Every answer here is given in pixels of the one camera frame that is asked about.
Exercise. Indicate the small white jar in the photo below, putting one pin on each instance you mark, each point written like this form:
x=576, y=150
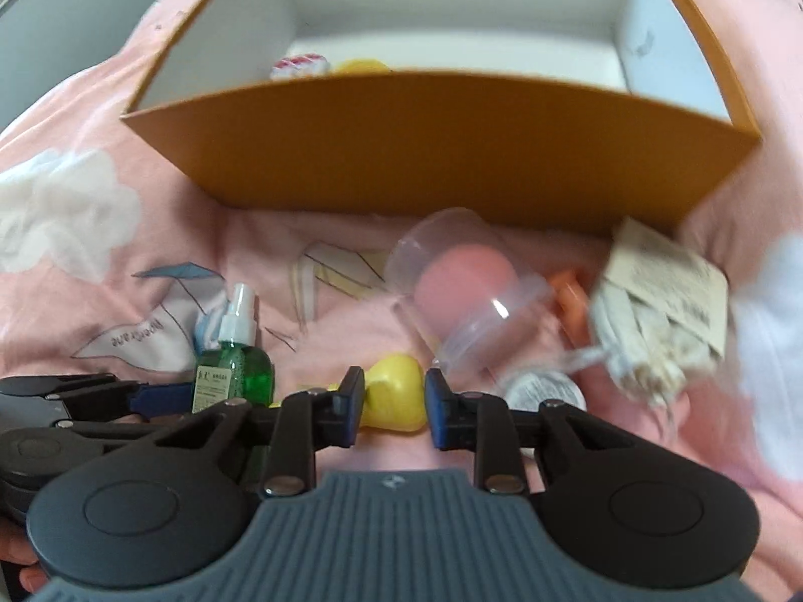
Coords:
x=542, y=389

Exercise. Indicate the yellow bottle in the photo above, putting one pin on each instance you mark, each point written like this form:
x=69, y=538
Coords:
x=394, y=392

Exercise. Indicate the clear case with pink sponge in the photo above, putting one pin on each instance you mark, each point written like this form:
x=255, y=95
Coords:
x=464, y=288

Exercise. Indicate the green spray bottle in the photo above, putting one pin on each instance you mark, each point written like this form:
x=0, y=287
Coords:
x=235, y=370

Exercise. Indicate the person's left hand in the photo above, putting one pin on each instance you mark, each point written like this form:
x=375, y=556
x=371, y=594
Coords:
x=19, y=552

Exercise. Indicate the orange cardboard box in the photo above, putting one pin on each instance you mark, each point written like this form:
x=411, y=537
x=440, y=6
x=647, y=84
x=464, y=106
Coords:
x=439, y=150

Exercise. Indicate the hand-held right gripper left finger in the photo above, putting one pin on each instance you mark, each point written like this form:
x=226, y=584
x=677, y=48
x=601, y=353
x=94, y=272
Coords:
x=351, y=404

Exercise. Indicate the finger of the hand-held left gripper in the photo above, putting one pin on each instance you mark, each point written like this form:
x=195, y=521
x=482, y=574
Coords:
x=166, y=398
x=63, y=384

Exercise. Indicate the pink printed blanket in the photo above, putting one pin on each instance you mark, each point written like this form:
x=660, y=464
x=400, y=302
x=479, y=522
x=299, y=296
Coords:
x=157, y=232

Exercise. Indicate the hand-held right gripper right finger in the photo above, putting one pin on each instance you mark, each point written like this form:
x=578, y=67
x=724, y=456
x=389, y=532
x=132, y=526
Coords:
x=439, y=411

